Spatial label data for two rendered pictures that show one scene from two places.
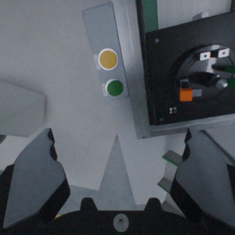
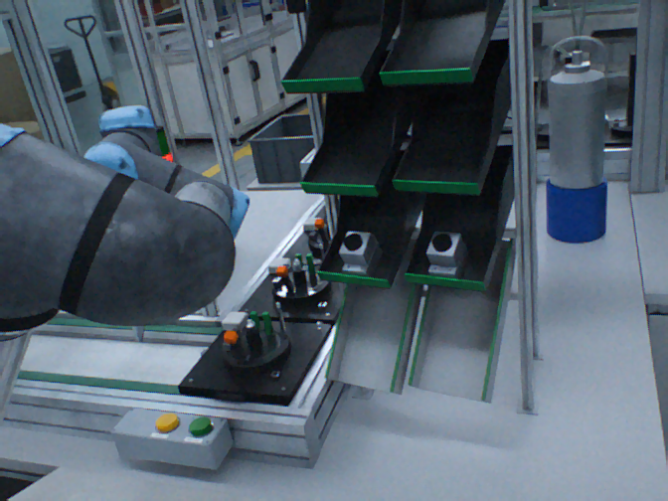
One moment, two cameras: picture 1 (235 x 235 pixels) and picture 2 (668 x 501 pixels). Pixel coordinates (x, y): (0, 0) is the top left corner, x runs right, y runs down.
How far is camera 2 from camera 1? 1.15 m
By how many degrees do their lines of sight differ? 83
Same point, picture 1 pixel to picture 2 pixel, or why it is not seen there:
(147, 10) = (165, 390)
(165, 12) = not seen: hidden behind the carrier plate
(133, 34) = (169, 399)
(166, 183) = (398, 380)
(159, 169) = (475, 454)
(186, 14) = not seen: hidden behind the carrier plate
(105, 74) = (178, 432)
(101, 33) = (141, 421)
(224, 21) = (220, 340)
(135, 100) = (237, 413)
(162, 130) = (309, 396)
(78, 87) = not seen: outside the picture
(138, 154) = (401, 484)
